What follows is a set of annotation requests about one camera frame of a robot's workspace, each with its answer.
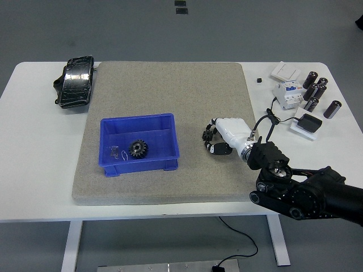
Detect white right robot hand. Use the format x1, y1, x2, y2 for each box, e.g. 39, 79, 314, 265
202, 117, 254, 156

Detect small black gear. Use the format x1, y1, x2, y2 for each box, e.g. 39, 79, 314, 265
202, 125, 218, 141

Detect large black gear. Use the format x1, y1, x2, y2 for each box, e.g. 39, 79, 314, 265
128, 139, 150, 159

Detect white socket panel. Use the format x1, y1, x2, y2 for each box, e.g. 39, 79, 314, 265
289, 107, 318, 142

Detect white circuit breaker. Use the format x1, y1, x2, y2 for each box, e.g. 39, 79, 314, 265
273, 79, 306, 110

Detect grey-brown mat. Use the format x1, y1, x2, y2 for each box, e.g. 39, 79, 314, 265
70, 61, 263, 205

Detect black power adapter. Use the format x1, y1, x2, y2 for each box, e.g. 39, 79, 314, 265
296, 113, 323, 133

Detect blue plastic bin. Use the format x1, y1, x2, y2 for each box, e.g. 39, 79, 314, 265
100, 112, 180, 177

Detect white table leg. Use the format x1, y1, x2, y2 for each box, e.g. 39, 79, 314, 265
265, 215, 292, 266
61, 220, 83, 272

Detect grey metal floor plate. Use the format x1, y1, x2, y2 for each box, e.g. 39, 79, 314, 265
97, 259, 240, 272

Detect black shiny wrapped bundle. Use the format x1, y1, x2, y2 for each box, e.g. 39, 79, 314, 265
53, 55, 96, 110

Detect black adapter cord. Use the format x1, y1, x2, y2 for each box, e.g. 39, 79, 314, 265
265, 97, 298, 125

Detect white wall switch plate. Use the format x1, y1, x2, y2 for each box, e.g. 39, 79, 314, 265
271, 61, 302, 82

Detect black floor cable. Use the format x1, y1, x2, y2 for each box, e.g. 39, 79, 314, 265
218, 216, 259, 267

